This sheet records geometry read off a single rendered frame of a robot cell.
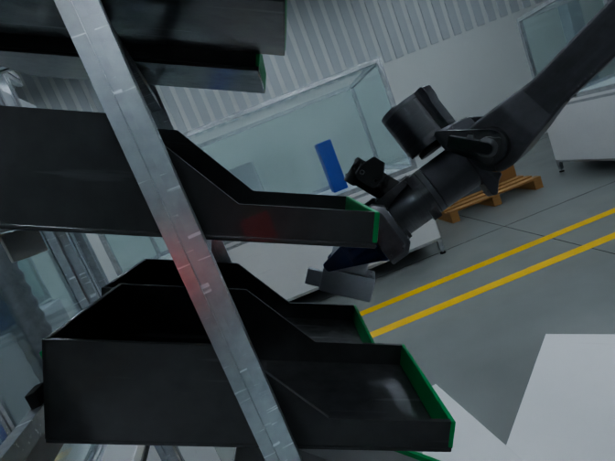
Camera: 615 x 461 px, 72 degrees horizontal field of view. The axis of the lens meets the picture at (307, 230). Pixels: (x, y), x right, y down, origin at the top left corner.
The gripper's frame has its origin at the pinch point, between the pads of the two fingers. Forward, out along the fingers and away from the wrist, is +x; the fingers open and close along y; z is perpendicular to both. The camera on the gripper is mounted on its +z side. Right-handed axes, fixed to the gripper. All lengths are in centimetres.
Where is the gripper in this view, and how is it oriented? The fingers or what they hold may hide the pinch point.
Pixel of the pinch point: (350, 248)
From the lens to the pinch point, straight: 53.0
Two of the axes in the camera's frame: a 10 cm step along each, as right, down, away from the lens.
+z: -6.0, -8.0, -0.1
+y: -1.6, 1.3, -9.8
